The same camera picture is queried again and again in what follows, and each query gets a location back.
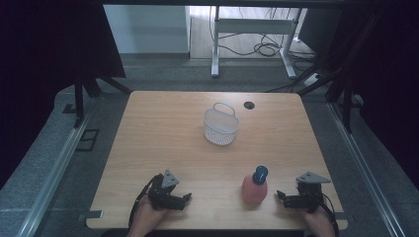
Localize black metal stand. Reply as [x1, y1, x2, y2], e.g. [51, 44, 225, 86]
[72, 76, 133, 129]
[297, 9, 386, 134]

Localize white power strip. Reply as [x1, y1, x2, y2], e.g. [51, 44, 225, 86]
[303, 72, 321, 87]

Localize black floor bracket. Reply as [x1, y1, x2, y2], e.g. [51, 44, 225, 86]
[75, 128, 101, 153]

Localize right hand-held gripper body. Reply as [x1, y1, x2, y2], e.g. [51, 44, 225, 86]
[294, 171, 332, 213]

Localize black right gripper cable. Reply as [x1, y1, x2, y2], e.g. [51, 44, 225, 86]
[320, 193, 340, 237]

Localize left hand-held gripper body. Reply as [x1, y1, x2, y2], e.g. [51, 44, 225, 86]
[147, 169, 181, 211]

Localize white desk frame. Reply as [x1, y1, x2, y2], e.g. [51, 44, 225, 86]
[210, 5, 303, 80]

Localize dark curtain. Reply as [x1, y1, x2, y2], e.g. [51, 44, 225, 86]
[297, 0, 419, 192]
[0, 0, 126, 191]

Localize pink bottle with blue cap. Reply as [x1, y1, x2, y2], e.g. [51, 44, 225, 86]
[241, 165, 270, 204]

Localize person's right hand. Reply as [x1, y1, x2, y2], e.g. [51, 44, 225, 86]
[299, 205, 332, 231]

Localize black floor cables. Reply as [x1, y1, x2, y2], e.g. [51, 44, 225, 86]
[208, 5, 319, 94]

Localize person's left hand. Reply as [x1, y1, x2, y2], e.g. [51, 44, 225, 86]
[135, 197, 170, 228]

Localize white mesh basket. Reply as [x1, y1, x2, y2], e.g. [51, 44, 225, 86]
[203, 102, 240, 147]

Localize aluminium floor rail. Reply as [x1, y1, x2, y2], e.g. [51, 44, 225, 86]
[15, 108, 94, 237]
[328, 102, 407, 237]

